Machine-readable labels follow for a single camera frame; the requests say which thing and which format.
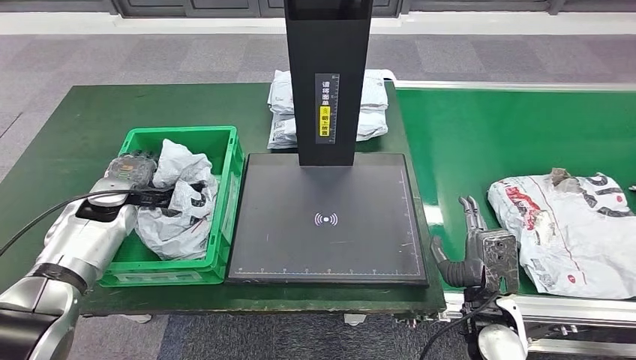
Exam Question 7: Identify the flat grey stacked parcel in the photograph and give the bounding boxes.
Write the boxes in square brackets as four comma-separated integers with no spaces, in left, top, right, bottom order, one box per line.
[267,69,389,116]
[266,109,389,150]

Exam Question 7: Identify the green conveyor belt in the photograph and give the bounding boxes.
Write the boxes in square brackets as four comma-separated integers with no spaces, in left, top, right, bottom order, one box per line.
[394,88,636,299]

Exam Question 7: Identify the green plastic crate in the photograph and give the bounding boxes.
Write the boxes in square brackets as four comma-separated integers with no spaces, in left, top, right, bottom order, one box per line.
[97,125,245,288]

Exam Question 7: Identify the dark cabinet doors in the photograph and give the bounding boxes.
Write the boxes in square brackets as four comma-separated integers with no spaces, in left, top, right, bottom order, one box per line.
[111,0,568,17]

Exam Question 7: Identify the black scanner column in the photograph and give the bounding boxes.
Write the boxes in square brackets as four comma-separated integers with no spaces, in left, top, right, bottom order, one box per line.
[283,0,374,167]

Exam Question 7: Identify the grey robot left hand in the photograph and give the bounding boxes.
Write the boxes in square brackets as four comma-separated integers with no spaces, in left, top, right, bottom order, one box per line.
[103,150,160,190]

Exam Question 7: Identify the grey parcel black print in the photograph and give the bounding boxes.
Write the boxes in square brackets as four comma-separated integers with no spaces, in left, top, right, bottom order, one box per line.
[135,139,220,262]

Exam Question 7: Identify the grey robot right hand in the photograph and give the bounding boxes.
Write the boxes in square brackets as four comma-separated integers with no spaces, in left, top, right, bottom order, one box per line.
[430,196,491,290]

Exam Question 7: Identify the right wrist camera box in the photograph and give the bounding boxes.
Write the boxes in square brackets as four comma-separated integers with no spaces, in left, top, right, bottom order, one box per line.
[476,229,521,295]

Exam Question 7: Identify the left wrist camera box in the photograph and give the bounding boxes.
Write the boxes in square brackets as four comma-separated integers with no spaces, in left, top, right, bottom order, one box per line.
[126,184,176,210]

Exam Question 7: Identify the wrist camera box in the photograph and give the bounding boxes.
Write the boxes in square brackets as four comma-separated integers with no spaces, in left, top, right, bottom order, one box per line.
[476,229,521,295]
[126,184,176,210]

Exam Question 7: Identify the black scanner base plate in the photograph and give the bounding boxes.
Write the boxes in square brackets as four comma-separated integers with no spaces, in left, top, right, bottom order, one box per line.
[226,152,429,288]

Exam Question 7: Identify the large grey parcel red print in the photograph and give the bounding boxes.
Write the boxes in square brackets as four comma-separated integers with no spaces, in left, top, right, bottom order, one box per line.
[487,167,636,301]

